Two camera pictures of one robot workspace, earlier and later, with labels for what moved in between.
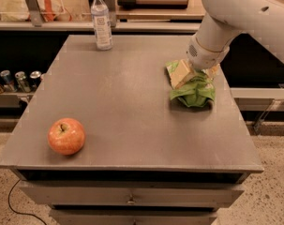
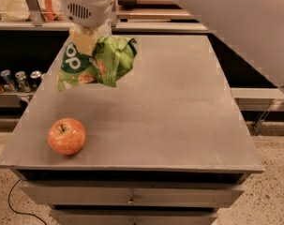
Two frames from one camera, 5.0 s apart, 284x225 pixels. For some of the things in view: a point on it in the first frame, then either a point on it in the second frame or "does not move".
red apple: [67, 136] does not move
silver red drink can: [35, 80] does not move
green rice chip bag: [197, 92] → [111, 60]
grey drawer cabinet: [102, 142] does not move
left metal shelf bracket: [32, 3] does not move
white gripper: [204, 57] → [86, 10]
